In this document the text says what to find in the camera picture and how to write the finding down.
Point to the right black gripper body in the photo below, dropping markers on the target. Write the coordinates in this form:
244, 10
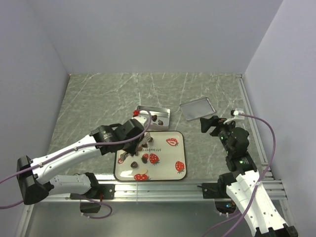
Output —
223, 132

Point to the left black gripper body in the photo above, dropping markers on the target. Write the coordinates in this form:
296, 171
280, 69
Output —
131, 146

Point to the metal serving tongs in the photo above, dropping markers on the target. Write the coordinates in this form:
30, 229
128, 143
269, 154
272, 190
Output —
132, 148

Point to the silver tin lid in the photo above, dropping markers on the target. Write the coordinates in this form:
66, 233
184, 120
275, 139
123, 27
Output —
197, 108

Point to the silver rectangular tin box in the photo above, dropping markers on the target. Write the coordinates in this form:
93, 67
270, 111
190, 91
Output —
162, 114

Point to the dark heart chocolate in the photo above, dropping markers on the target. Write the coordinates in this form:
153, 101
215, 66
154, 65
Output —
134, 165

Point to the white oval chocolate front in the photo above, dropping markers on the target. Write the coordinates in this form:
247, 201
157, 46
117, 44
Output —
142, 171

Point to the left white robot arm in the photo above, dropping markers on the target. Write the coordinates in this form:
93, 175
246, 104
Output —
41, 177

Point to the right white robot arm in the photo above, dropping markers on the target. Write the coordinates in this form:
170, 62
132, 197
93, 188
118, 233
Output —
243, 183

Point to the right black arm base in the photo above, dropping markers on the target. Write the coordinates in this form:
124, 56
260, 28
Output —
223, 204

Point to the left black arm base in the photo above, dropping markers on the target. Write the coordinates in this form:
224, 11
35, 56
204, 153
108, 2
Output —
105, 192

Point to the white strawberry pattern tray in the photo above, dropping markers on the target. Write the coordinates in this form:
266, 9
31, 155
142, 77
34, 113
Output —
165, 156

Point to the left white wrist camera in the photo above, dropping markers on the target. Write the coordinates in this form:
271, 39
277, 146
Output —
143, 120

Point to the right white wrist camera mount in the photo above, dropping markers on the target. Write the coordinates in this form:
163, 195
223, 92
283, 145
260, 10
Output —
236, 115

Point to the aluminium frame rail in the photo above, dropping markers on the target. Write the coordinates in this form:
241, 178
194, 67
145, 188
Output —
169, 191

